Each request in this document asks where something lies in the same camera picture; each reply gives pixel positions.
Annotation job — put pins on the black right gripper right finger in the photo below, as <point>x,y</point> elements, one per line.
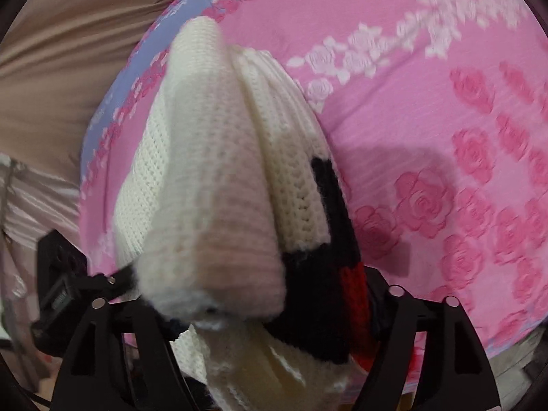
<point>455,373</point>

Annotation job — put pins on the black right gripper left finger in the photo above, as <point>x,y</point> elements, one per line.
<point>120,359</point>

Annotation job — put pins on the white red black knit sweater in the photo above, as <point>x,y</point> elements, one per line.
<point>234,223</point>

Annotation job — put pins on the silver satin fabric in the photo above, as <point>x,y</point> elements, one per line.
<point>33,203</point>

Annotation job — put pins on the pink floral bed sheet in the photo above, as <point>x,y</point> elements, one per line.
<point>436,111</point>

